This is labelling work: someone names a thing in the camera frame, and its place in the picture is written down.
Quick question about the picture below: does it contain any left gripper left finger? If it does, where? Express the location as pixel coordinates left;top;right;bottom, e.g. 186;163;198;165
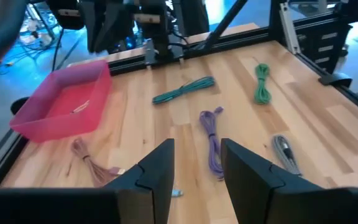
0;138;176;224

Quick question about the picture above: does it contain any black drawer rack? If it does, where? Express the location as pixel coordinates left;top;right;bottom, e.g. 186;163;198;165
296;21;354;74

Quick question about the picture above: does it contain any green USB cable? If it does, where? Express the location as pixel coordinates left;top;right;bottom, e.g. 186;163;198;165
253;63;272;105

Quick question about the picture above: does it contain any black aluminium table frame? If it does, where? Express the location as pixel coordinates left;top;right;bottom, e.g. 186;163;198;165
0;0;358;192

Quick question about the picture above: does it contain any grey braided USB cable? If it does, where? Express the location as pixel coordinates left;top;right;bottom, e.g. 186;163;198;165
271;134;303;177

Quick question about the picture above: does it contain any black table clamp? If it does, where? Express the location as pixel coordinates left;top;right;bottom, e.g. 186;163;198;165
318;72;353;88
10;96;30;115

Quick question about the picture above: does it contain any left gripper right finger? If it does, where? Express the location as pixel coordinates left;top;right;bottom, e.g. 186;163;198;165
221;138;358;224

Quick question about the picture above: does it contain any purple USB cable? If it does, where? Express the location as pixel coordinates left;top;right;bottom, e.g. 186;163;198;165
199;106;226;181

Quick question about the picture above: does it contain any brown pink USB cable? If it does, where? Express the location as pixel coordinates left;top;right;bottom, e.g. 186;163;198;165
70;138;126;189

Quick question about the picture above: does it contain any teal braided USB cable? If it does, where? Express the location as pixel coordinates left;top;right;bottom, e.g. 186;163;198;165
152;76;216;105

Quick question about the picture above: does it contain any pink translucent plastic bin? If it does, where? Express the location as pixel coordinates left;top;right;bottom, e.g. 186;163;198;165
9;60;113;144

